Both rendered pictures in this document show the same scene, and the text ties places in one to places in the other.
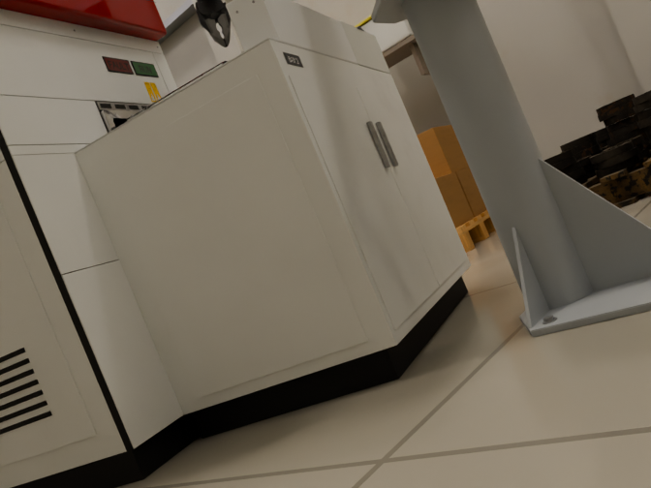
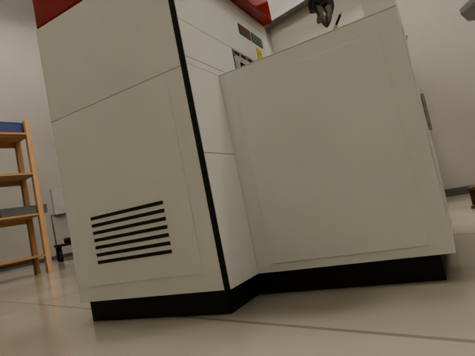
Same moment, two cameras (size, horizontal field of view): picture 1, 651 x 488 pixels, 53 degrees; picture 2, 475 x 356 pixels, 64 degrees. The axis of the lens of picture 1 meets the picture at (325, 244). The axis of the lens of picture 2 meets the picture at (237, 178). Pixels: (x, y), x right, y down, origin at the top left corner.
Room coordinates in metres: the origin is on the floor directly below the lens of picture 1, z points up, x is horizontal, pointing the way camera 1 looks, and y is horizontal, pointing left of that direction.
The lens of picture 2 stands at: (0.32, 0.42, 0.32)
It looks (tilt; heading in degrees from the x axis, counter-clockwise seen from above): 4 degrees up; 4
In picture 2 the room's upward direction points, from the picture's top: 11 degrees counter-clockwise
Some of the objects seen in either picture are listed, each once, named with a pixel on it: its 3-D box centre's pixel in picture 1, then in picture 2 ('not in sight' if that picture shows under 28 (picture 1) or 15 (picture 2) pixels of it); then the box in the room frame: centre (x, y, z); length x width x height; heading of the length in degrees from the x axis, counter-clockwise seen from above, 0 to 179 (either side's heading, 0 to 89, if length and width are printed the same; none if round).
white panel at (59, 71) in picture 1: (97, 88); (232, 41); (1.90, 0.44, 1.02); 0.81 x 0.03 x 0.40; 156
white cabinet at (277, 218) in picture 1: (310, 229); (355, 164); (2.01, 0.02, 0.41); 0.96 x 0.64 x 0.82; 156
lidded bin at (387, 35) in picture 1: (390, 34); not in sight; (4.56, -0.98, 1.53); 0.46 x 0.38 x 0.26; 51
